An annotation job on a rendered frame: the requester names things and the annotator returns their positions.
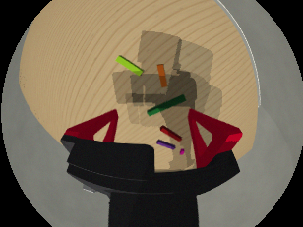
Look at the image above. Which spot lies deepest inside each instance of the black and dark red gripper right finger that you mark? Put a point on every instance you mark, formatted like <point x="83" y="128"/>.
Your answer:
<point x="224" y="137"/>

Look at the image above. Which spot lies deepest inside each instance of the orange rod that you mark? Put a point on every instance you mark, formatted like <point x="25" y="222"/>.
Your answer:
<point x="162" y="75"/>

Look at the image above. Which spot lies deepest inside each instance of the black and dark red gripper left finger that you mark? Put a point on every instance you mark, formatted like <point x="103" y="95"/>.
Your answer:
<point x="86" y="130"/>

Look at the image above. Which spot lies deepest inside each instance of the lime green rod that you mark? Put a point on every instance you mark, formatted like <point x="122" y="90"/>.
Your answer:
<point x="126" y="63"/>

